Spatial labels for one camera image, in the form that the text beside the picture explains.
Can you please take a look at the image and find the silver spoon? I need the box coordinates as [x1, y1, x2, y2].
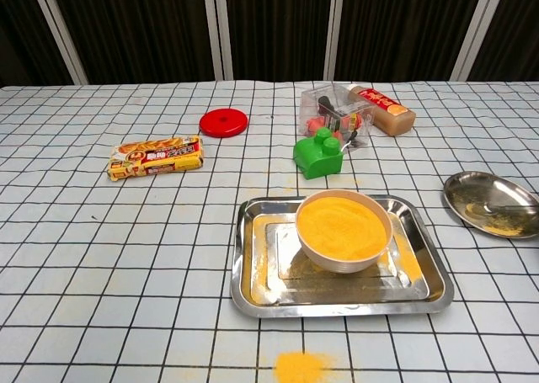
[466, 202, 539, 218]

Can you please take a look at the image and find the red round disc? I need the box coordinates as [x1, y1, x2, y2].
[199, 108, 249, 139]

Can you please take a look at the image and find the bowl of yellow powder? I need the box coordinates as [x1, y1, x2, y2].
[295, 190, 395, 274]

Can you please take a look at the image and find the stainless steel tray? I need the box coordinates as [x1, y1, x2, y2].
[230, 194, 455, 319]

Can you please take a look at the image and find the small steel plate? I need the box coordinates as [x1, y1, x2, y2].
[442, 171, 539, 241]

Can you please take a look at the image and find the green toy block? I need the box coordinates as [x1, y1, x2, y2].
[293, 127, 345, 181]

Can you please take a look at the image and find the clear plastic box with toys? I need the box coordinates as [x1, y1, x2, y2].
[299, 81, 377, 151]

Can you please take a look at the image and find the yellow snack package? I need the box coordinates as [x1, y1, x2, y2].
[106, 135, 206, 183]

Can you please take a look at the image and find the brown drink bottle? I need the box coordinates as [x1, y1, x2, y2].
[345, 83, 417, 137]

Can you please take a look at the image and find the checkered white tablecloth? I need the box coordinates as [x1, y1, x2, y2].
[0, 79, 539, 383]

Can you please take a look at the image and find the spilled yellow powder pile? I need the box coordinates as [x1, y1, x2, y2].
[273, 350, 339, 383]

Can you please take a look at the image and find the black folding screen white frame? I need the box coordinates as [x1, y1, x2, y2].
[0, 0, 539, 88]

